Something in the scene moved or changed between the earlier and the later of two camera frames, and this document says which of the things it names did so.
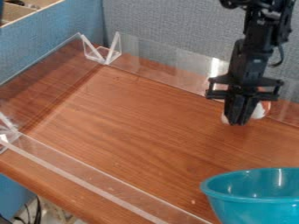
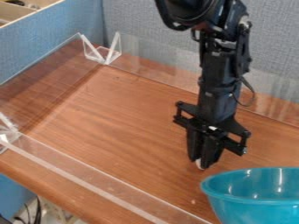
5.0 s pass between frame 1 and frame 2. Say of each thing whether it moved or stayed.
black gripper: moved
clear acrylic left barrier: stayed
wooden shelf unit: stayed
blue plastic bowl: stayed
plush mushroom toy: moved
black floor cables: stayed
